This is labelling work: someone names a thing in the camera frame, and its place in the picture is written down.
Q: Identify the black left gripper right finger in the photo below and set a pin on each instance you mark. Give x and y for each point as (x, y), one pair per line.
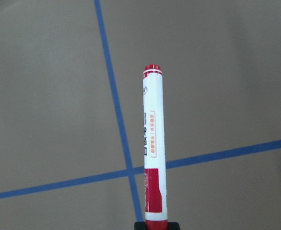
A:
(173, 226)

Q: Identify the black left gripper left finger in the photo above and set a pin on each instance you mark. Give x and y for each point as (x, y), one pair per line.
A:
(140, 225)

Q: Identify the red white marker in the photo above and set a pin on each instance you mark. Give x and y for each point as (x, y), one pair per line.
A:
(156, 216)

